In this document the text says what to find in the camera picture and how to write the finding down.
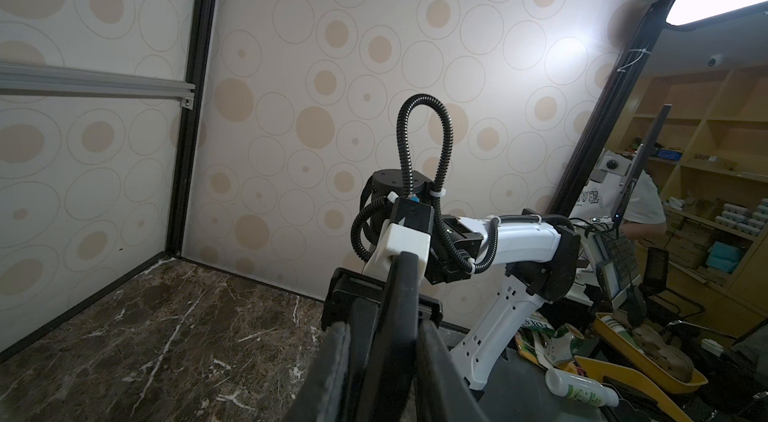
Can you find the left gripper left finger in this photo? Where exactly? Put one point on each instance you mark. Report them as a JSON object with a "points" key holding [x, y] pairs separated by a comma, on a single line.
{"points": [[321, 396]]}

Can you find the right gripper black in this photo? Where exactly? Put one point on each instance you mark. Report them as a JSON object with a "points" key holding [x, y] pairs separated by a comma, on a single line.
{"points": [[397, 303]]}

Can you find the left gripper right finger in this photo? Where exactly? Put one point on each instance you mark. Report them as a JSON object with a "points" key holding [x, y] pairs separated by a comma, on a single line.
{"points": [[441, 393]]}

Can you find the black phone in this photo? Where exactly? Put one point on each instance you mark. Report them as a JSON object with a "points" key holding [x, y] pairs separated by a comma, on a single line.
{"points": [[391, 364]]}

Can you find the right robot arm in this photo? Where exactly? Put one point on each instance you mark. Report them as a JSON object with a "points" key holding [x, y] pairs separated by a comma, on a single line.
{"points": [[537, 254]]}

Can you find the green snack packet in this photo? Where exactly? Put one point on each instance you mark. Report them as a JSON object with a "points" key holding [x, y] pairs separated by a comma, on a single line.
{"points": [[546, 346]]}

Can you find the white plastic bottle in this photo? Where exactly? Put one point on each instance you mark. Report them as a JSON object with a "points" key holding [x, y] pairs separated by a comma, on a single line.
{"points": [[575, 387]]}

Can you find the yellow tray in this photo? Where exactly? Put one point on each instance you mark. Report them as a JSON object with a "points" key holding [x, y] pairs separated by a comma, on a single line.
{"points": [[666, 365]]}

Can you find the wooden shelving unit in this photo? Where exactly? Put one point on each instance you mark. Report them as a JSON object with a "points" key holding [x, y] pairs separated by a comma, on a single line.
{"points": [[710, 167]]}

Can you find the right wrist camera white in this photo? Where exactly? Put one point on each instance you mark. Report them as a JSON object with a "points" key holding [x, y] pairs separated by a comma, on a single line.
{"points": [[408, 228]]}

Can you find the black frame post right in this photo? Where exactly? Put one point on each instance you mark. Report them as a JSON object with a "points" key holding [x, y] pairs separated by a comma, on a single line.
{"points": [[201, 36]]}

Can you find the horizontal aluminium rail back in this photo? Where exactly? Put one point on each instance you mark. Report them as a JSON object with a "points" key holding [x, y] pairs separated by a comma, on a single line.
{"points": [[26, 80]]}

